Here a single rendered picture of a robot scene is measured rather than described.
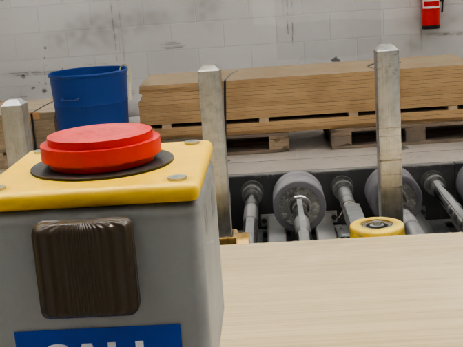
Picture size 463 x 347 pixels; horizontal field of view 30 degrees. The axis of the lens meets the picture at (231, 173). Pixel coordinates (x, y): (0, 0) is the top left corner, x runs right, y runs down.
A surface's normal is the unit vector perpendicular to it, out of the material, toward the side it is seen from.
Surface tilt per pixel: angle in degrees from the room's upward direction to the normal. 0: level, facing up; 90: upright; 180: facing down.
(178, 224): 90
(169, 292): 90
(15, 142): 90
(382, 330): 0
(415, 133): 90
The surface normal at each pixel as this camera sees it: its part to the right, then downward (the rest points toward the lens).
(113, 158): 0.31, 0.19
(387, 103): -0.04, 0.23
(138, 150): 0.68, 0.12
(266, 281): -0.07, -0.97
